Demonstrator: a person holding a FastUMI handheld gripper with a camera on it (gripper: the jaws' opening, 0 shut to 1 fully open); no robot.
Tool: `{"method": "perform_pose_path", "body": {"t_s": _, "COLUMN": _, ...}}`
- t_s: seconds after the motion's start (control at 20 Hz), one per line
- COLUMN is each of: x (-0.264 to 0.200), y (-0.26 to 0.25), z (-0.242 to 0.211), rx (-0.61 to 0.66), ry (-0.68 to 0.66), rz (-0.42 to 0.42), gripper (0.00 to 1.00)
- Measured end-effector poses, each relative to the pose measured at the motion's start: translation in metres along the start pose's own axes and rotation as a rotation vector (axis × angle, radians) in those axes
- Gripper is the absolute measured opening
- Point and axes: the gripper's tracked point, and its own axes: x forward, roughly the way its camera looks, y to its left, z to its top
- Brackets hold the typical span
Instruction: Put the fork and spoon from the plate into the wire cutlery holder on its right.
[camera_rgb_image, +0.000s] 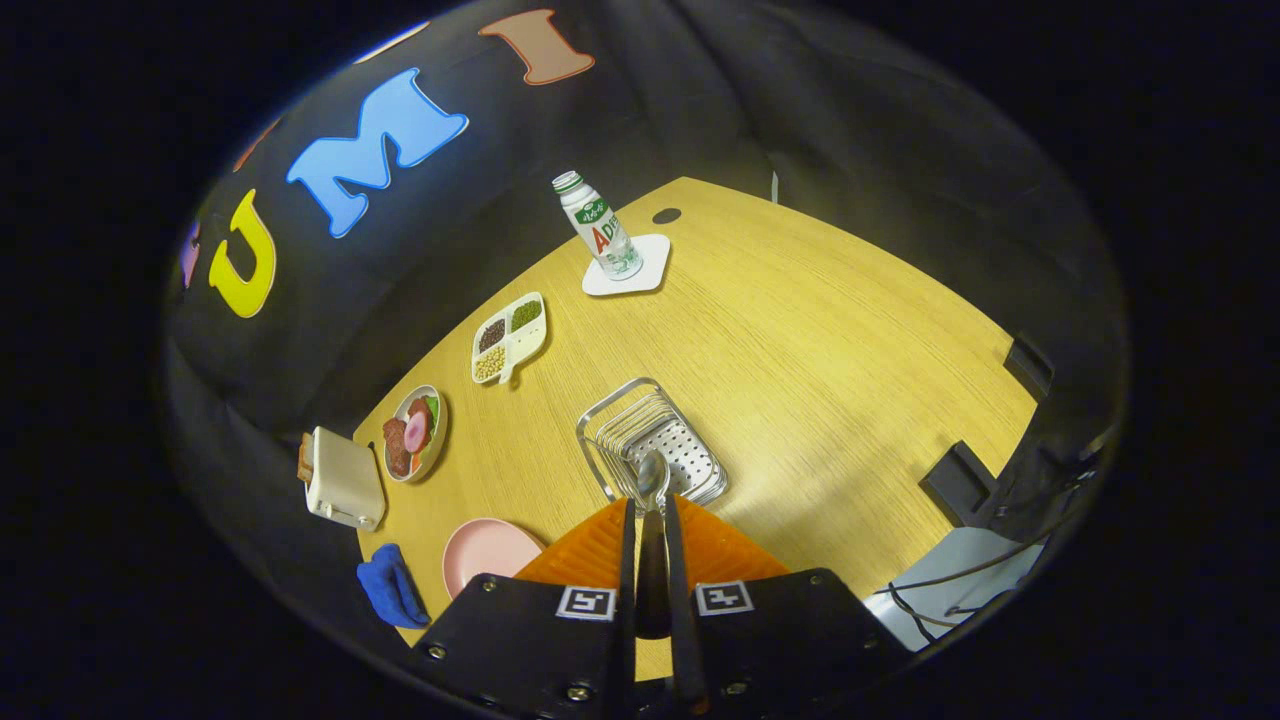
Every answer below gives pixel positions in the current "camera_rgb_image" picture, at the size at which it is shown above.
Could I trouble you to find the blue cloth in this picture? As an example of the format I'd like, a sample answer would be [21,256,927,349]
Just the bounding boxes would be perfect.
[356,543,431,630]

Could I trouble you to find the white toaster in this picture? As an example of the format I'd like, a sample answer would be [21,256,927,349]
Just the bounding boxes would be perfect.
[305,426,387,532]

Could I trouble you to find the metal spoon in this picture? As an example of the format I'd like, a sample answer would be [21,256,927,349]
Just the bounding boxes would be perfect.
[635,449,673,641]

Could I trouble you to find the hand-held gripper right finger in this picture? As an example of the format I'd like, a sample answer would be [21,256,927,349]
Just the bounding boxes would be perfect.
[663,493,913,717]

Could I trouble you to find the plastic drink bottle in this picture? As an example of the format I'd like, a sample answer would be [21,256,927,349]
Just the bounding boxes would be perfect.
[552,170,644,281]

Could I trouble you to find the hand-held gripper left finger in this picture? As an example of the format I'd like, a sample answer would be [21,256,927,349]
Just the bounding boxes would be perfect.
[405,497,638,720]

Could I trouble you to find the black cable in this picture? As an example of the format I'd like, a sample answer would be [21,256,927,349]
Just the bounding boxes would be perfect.
[875,470,1101,626]

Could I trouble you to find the plate of meat slices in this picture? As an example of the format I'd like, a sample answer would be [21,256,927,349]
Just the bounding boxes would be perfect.
[381,385,448,484]

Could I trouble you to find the white divided bean dish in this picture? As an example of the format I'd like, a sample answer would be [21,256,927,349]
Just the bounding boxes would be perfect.
[471,291,549,387]

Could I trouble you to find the black backdrop cloth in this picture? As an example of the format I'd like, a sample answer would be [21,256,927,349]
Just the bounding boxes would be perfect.
[160,0,1131,641]

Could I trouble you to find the black bracket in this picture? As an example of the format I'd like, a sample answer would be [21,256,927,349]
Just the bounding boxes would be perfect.
[920,440,1001,528]
[1005,335,1056,401]

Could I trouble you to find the pink plate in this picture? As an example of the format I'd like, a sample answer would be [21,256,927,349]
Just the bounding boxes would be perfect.
[442,517,546,601]

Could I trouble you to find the white square coaster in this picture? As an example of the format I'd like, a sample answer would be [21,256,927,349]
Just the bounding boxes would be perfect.
[582,234,672,297]

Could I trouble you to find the metal drying rack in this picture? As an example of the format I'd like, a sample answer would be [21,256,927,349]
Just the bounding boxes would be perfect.
[576,377,729,513]

